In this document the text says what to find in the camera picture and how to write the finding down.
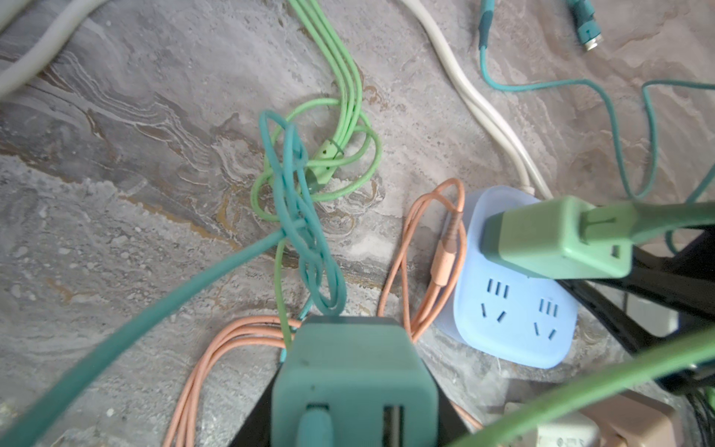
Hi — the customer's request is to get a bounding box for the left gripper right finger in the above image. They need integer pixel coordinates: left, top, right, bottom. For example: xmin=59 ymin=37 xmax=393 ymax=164
xmin=424 ymin=364 xmax=467 ymax=446

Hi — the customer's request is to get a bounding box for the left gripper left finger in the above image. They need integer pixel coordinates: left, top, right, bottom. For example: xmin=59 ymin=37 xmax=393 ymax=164
xmin=228 ymin=374 xmax=279 ymax=447

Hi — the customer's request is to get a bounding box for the teal charger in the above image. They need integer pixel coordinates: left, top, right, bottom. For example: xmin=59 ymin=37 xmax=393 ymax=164
xmin=270 ymin=316 xmax=439 ymax=446

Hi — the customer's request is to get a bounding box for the white charger plug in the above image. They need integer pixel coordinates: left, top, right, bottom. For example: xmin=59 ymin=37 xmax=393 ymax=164
xmin=509 ymin=412 xmax=601 ymax=447

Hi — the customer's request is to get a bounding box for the pink charger plug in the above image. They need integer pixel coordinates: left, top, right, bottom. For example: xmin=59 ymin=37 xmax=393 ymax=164
xmin=580 ymin=390 xmax=684 ymax=447

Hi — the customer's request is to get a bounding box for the green charger plug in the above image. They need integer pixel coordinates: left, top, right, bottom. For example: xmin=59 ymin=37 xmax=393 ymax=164
xmin=480 ymin=196 xmax=632 ymax=279

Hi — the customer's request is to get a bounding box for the blue power strip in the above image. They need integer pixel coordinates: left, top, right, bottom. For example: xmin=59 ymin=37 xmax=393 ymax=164
xmin=435 ymin=186 xmax=578 ymax=369

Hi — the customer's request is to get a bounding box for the salmon usb cable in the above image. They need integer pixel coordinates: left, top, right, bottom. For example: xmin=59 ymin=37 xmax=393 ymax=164
xmin=161 ymin=178 xmax=484 ymax=447

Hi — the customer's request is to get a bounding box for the green usb cable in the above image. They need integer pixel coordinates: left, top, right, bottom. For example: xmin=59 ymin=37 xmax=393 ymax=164
xmin=580 ymin=200 xmax=715 ymax=247

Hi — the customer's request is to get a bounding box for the white power cord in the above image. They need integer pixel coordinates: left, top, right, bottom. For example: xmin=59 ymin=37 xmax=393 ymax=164
xmin=398 ymin=0 xmax=554 ymax=201

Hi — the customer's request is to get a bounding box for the teal usb cable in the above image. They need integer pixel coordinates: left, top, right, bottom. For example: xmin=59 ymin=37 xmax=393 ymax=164
xmin=0 ymin=110 xmax=348 ymax=447

